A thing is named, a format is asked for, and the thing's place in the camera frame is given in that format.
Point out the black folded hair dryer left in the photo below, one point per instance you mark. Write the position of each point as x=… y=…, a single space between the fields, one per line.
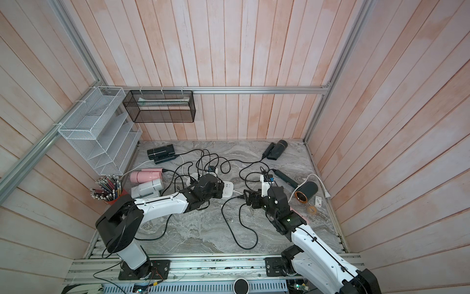
x=162 y=154

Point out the white power strip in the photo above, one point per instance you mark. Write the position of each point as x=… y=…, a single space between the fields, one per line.
x=192 y=178
x=228 y=189

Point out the dark green hair dryer copper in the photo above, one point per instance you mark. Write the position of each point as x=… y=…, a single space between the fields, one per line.
x=303 y=191

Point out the red cup of pencils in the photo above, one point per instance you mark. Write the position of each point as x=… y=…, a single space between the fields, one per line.
x=110 y=189

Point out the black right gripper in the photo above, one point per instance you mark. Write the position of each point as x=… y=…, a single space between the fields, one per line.
x=254 y=195

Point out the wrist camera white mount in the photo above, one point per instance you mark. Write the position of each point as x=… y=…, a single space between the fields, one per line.
x=267 y=180
x=213 y=170

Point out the near white power strip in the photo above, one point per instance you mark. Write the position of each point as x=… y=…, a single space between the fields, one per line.
x=192 y=178

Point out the dark green folded hair dryer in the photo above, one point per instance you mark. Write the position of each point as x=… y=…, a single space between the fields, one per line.
x=275 y=150

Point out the black mesh wall basket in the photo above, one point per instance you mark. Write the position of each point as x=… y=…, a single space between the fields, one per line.
x=160 y=106

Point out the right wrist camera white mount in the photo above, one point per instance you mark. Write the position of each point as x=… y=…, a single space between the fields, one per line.
x=267 y=180

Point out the pink hair dryer left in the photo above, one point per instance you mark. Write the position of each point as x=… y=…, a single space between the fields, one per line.
x=145 y=175

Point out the black round sensor puck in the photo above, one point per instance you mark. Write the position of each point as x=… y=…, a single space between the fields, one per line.
x=241 y=286

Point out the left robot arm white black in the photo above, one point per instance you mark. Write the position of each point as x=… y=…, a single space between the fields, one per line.
x=118 y=226

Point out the white wire shelf rack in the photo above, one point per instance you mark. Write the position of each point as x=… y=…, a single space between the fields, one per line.
x=104 y=138

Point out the far white power strip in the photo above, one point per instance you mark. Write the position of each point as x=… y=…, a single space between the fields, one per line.
x=228 y=189

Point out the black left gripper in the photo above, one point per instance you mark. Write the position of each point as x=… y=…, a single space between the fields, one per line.
x=219 y=187

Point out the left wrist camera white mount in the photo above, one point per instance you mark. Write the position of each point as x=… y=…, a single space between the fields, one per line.
x=213 y=170

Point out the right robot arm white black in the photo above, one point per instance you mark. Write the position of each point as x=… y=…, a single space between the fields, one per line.
x=309 y=256

